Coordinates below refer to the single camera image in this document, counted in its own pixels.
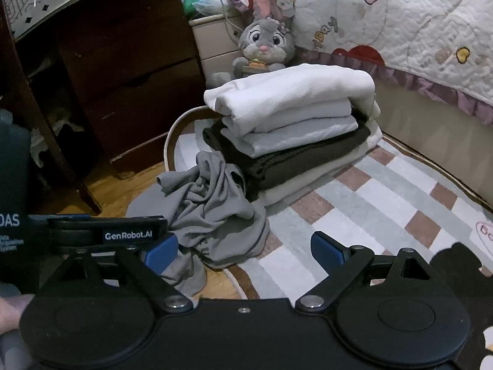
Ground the cream nightstand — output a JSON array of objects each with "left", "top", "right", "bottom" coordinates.
[{"left": 190, "top": 11, "right": 255, "bottom": 86}]

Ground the beige bed base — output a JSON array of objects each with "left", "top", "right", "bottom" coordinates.
[{"left": 296, "top": 49, "right": 493, "bottom": 209}]

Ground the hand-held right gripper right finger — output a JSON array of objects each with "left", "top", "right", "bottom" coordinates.
[{"left": 295, "top": 231, "right": 434, "bottom": 313}]

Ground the dark wooden desk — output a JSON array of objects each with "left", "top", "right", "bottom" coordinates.
[{"left": 0, "top": 0, "right": 206, "bottom": 217}]

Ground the person's left hand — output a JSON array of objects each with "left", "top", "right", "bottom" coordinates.
[{"left": 0, "top": 294, "right": 36, "bottom": 331}]

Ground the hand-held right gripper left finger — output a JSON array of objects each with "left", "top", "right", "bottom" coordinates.
[{"left": 40, "top": 234, "right": 194, "bottom": 314}]

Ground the checked rug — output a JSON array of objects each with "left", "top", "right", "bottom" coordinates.
[{"left": 125, "top": 106, "right": 493, "bottom": 370}]

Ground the white folded garment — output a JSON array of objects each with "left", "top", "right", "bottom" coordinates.
[{"left": 221, "top": 92, "right": 383, "bottom": 136}]

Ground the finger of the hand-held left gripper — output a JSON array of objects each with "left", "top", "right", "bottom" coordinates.
[{"left": 47, "top": 217, "right": 170, "bottom": 249}]

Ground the light grey folded garment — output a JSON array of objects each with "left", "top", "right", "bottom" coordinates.
[{"left": 227, "top": 115, "right": 360, "bottom": 158}]

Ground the white cable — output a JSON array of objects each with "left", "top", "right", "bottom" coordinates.
[{"left": 211, "top": 0, "right": 242, "bottom": 47}]

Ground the white printed quilt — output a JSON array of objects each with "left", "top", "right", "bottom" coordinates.
[{"left": 225, "top": 0, "right": 493, "bottom": 125}]

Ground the grey ribbed garment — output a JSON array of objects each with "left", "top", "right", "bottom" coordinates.
[{"left": 125, "top": 151, "right": 270, "bottom": 297}]

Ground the grey plush bunny toy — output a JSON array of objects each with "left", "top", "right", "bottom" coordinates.
[{"left": 208, "top": 0, "right": 298, "bottom": 90}]

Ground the white cloth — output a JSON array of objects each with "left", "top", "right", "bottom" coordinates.
[{"left": 28, "top": 111, "right": 94, "bottom": 169}]

